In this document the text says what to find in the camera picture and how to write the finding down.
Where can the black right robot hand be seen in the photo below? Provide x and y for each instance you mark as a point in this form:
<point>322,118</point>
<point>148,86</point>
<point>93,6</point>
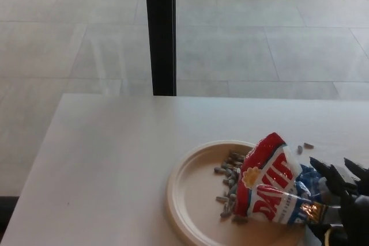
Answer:
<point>354,214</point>

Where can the red blue sunflower seed bag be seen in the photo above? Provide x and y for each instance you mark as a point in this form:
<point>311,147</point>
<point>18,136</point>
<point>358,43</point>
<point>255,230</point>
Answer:
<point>268,182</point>

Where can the pile of sunflower seeds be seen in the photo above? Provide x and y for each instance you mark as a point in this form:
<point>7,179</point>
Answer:
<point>230,171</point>

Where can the beige round paper plate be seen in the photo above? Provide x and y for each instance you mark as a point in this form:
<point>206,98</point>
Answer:
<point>196,194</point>

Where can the black vertical window post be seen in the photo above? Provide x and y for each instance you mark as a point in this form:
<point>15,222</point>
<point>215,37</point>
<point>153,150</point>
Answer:
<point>161,33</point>

